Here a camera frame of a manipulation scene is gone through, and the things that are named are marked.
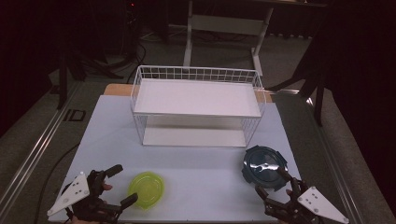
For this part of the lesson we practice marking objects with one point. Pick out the green plastic bowl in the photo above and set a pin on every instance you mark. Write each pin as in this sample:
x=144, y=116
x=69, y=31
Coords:
x=147, y=188

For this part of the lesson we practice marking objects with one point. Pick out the black metal stand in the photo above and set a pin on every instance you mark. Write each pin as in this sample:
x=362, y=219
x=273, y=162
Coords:
x=317, y=93
x=63, y=81

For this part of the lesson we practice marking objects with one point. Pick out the person's left hand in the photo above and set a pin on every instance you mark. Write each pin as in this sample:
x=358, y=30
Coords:
x=106, y=187

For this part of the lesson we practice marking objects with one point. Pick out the glass container with teal lid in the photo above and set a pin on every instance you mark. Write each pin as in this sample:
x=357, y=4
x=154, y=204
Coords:
x=263, y=166

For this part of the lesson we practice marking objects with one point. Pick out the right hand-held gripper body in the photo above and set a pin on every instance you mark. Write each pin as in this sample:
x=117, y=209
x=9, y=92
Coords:
x=317, y=202

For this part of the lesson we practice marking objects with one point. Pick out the person's right hand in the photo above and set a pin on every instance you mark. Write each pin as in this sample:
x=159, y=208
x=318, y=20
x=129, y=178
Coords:
x=289, y=193

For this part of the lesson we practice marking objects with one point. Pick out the silver metal rail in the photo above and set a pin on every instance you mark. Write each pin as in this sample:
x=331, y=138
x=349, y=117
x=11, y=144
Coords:
x=336, y=161
x=34, y=149

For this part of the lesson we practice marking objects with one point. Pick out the white metal table frame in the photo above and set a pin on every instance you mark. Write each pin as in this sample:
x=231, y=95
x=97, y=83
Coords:
x=227, y=25

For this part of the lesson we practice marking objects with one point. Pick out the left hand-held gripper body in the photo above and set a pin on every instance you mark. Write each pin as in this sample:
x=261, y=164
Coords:
x=74, y=191

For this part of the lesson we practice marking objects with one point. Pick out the pale blue table mat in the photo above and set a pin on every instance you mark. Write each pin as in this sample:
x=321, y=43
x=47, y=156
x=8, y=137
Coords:
x=199, y=174

